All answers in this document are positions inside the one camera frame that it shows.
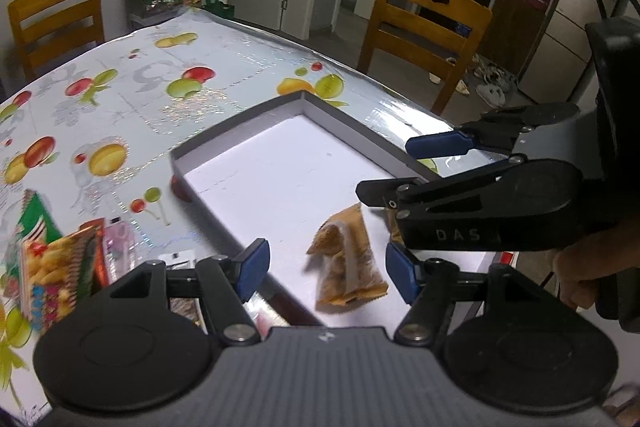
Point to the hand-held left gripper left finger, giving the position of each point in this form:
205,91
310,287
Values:
252,268

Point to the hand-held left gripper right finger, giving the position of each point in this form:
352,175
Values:
402,274

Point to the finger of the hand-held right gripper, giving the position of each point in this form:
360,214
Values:
440,144
380,193

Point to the yellow clear snack packet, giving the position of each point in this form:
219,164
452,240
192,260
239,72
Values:
345,272

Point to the grey shallow cardboard box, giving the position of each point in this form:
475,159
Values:
280,167

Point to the person's right hand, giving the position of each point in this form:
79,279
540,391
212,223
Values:
575,272

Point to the pair of white slippers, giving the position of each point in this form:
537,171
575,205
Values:
492,94

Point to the pair of light sandals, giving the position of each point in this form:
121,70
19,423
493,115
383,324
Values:
487,69

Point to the pink white snack packet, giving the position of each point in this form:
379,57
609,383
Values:
121,243

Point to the low brown shoe cabinet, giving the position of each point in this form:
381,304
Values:
515,32

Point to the wooden chair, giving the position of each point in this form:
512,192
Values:
55,14
400,2

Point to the red foil snack packet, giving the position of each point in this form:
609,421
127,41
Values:
101,252

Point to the silver refrigerator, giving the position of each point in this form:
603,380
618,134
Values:
565,32

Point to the red yellow snack packet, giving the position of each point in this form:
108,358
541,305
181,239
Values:
55,267

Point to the fruit printed tablecloth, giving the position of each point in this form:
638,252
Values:
125,107

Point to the green striped snack packet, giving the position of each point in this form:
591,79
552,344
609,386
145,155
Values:
35,219

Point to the green tote bag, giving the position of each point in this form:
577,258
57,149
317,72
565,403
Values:
220,7

